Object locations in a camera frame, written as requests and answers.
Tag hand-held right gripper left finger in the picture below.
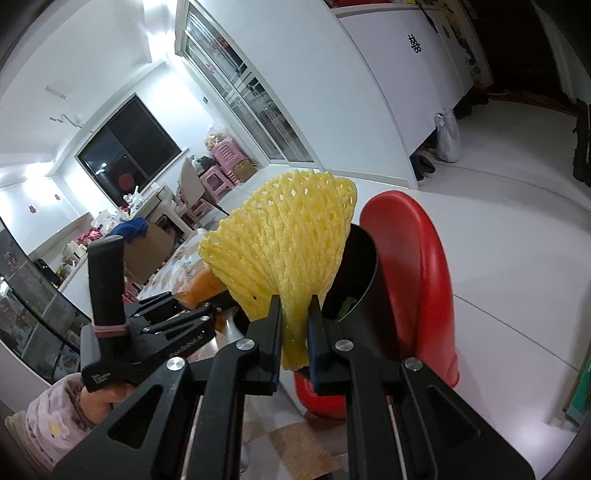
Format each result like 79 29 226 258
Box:
51 295 283 480

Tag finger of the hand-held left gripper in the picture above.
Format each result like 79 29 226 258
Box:
141 299 234 334
124 291 185 319

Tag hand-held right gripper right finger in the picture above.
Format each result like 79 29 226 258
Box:
308 295 536 480

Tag orange snack packet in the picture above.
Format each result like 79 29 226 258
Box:
178 270 229 335

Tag black trash bin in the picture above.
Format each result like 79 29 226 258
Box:
318 223 419 370

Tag yellow foam fruit net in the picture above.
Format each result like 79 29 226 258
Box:
198 170 358 371

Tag person's left hand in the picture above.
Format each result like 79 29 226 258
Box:
76 381 137 428

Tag blue cloth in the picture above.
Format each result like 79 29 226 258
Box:
111 218 148 243

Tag glass display cabinet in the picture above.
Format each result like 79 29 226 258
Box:
0 217 93 384

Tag white dining table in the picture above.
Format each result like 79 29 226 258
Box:
134 187 192 241

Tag red plastic chair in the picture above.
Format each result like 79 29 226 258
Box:
293 190 460 421

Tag beige dining chair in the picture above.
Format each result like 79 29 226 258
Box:
179 156 229 217

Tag pink plastic stool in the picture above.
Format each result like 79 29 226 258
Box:
201 165 232 204

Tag small cardboard box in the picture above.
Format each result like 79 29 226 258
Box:
232 159 258 182

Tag dark window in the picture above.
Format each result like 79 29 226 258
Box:
76 92 183 195

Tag stack of pink stools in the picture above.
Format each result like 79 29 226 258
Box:
210 141 247 185

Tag bag of snacks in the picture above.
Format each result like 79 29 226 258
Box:
204 124 232 149

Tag dark shoes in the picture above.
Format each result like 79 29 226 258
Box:
409 148 437 182

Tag sliding glass door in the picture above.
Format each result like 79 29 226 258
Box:
175 0 315 164

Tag white plastic bag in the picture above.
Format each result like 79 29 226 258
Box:
434 109 461 163

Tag black boots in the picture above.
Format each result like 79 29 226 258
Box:
571 99 591 185

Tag dark entrance door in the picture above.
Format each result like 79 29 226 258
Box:
462 0 568 93

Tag white wall camera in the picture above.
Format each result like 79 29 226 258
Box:
51 112 86 130

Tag white wall cabinet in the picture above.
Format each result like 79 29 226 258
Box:
335 0 476 188

